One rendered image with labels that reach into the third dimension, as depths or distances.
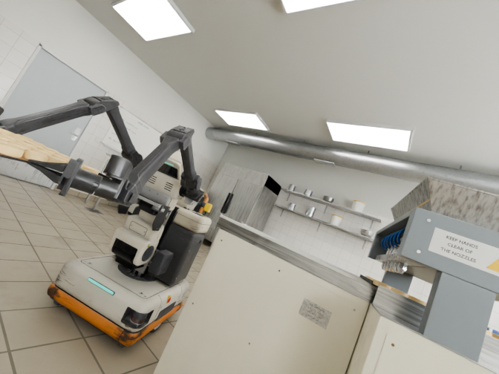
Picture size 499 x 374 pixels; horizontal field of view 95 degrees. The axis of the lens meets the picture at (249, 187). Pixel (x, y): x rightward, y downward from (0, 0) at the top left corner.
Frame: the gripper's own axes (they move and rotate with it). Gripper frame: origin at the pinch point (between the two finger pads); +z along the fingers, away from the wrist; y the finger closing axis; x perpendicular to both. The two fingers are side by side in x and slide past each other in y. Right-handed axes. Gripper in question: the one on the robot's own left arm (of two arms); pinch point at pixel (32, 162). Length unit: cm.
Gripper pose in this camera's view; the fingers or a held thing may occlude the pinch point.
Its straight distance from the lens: 78.5
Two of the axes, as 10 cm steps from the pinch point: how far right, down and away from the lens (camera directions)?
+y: -4.0, 9.1, -1.0
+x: -5.4, -1.4, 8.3
